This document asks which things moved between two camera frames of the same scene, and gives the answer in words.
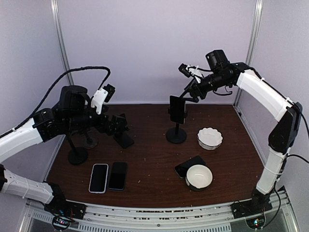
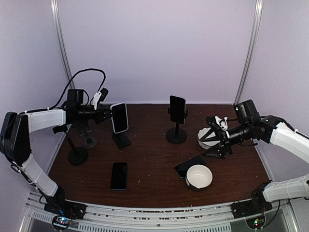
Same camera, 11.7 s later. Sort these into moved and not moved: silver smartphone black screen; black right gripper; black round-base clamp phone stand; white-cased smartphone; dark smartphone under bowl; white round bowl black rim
Moved: black right gripper; white-cased smartphone
Not moved: black round-base clamp phone stand; dark smartphone under bowl; white round bowl black rim; silver smartphone black screen
